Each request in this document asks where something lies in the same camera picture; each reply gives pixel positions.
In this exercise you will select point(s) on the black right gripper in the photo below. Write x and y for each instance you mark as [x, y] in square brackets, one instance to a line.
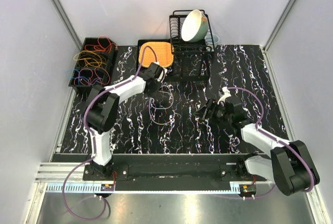
[212, 105]

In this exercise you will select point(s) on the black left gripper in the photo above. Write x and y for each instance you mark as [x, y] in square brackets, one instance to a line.
[159, 83]

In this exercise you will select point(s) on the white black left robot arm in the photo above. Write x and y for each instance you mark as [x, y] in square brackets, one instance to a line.
[102, 106]

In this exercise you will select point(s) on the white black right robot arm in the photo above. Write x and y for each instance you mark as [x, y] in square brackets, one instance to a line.
[288, 163]

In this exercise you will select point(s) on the black flat tray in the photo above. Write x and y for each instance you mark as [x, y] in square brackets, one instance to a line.
[191, 61]

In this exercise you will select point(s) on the black compartment bin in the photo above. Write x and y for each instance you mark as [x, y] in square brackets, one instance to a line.
[93, 64]

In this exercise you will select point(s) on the white ceramic bowl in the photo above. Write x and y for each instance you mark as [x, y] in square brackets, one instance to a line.
[195, 26]

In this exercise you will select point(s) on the light blue cup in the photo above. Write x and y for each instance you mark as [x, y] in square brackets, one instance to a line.
[212, 39]

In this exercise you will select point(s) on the black wire dish rack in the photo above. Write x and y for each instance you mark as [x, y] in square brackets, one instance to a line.
[176, 20]

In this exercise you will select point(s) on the grey cable duct strip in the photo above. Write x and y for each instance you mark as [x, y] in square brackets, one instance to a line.
[163, 187]

